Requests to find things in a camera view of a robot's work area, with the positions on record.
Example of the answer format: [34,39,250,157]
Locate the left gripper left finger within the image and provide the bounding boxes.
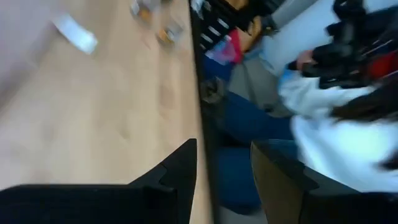
[0,138,198,224]

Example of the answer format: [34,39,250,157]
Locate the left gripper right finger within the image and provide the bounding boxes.
[251,139,398,224]

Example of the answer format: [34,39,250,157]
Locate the white paper packet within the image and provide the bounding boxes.
[51,12,99,55]

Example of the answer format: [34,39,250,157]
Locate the person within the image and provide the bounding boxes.
[201,0,398,215]

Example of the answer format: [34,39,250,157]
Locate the person's hand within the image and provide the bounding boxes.
[295,49,321,71]

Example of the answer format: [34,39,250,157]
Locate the green spice packet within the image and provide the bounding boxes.
[155,21,184,44]

